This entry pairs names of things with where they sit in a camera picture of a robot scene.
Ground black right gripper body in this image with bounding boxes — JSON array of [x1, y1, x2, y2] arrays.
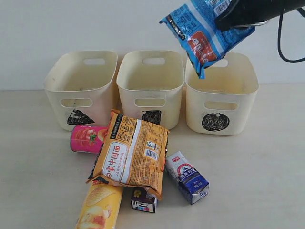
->
[[229, 0, 305, 24]]

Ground blue instant noodle packet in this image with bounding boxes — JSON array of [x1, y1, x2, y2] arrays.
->
[[160, 0, 255, 79]]

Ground orange instant noodle packet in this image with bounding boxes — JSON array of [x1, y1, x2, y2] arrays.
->
[[88, 110, 169, 200]]

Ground white blue milk carton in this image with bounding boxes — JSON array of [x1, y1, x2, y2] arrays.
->
[[165, 151, 209, 205]]

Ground purple milk carton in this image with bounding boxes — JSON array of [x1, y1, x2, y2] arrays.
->
[[131, 187, 158, 213]]

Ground yellow Lays chips can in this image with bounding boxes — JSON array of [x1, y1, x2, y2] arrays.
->
[[75, 180, 123, 229]]

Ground cream bin with circle mark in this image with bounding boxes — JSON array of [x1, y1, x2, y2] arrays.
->
[[185, 52, 259, 136]]

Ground cream bin with square mark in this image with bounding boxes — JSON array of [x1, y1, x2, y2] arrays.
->
[[117, 51, 185, 129]]

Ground cream bin with triangle mark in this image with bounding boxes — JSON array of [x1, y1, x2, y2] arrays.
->
[[44, 51, 119, 131]]

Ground pink Lays chips can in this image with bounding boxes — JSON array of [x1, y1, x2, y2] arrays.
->
[[70, 125, 107, 154]]

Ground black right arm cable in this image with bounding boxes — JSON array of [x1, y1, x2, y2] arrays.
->
[[277, 7, 305, 63]]

